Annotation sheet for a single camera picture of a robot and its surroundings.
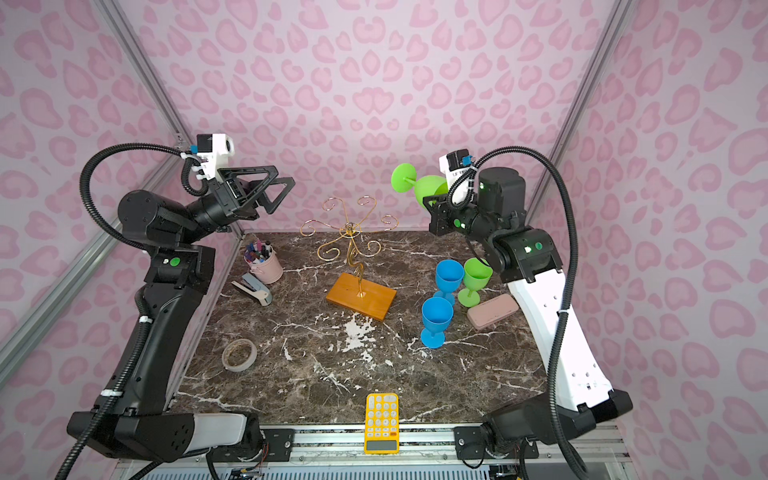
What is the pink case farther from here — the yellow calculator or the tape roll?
the tape roll

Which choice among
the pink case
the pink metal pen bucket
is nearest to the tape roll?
the pink metal pen bucket

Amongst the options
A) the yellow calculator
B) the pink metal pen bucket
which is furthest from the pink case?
the pink metal pen bucket

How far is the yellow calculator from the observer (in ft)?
2.41

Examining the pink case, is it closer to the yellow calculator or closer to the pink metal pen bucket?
the yellow calculator

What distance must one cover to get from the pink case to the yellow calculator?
0.33m

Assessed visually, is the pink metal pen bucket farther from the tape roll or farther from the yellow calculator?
the yellow calculator

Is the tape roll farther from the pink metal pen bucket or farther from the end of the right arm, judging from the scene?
the end of the right arm

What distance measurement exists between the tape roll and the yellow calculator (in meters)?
0.37

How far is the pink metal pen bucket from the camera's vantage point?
0.99m

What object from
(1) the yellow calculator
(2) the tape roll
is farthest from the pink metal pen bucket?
(1) the yellow calculator

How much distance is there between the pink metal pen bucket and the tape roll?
0.22 meters

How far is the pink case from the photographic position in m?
0.95

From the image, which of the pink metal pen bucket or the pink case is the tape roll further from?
the pink case

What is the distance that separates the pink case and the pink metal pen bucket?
67cm
